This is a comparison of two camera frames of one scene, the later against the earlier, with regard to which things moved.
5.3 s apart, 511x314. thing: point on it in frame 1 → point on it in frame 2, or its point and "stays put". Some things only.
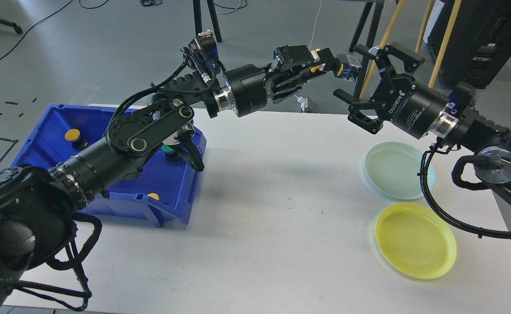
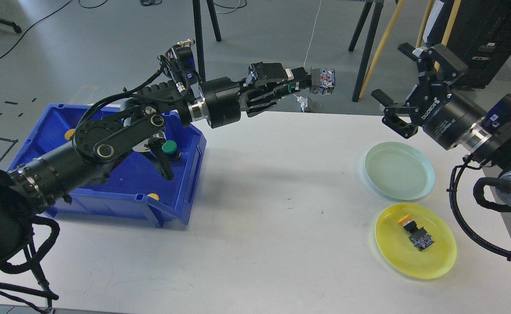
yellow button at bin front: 154,195 stays put
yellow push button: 347,66 → 419,237
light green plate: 392,168 stays put
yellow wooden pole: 398,5 stays put
